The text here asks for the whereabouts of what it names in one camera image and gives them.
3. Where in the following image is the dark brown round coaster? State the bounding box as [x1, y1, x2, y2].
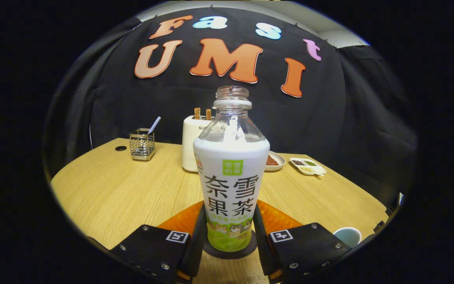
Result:
[203, 231, 258, 260]

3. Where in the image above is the white toaster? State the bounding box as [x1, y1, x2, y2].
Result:
[182, 115, 214, 173]

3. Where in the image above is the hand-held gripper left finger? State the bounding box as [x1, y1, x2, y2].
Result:
[111, 201, 208, 282]

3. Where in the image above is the metal spoon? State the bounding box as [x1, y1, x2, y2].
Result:
[147, 116, 162, 135]

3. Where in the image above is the white cup with blue inside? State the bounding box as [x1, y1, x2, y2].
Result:
[333, 227, 363, 248]

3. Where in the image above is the metal wire utensil holder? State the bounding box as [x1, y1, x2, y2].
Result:
[129, 128, 156, 161]

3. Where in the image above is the wooden table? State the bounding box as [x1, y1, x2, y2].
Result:
[50, 137, 389, 284]

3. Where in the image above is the white divided condiment dish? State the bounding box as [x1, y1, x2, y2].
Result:
[290, 157, 327, 176]

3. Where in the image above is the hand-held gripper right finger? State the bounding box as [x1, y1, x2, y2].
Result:
[253, 200, 352, 282]

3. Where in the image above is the white plate with brown food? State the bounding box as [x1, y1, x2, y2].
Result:
[264, 151, 286, 172]

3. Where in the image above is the white label juice bottle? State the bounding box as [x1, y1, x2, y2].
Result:
[193, 86, 271, 252]

